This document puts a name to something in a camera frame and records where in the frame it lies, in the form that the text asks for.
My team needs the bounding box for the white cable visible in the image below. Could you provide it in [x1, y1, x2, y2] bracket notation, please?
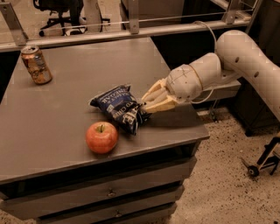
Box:
[191, 20, 218, 105]

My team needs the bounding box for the red apple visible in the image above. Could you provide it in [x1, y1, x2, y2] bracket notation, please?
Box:
[86, 122, 118, 154]

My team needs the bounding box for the blue chip bag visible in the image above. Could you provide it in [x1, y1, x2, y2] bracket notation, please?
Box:
[89, 85, 151, 135]

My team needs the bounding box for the black office chair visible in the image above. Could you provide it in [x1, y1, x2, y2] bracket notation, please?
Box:
[32, 0, 85, 37]

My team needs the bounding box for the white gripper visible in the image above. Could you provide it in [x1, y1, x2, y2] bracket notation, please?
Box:
[142, 65, 202, 114]

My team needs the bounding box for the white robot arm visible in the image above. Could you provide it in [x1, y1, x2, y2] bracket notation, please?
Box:
[142, 30, 280, 120]

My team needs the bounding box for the orange soda can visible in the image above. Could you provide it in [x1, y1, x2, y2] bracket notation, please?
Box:
[21, 45, 53, 85]

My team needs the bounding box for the grey drawer cabinet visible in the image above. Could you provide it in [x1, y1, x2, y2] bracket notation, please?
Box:
[0, 38, 208, 224]

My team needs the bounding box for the black wheeled cart base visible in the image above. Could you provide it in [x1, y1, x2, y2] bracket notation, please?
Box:
[241, 136, 280, 177]

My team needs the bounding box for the metal railing frame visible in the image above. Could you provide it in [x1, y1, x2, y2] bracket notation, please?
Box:
[0, 0, 263, 53]

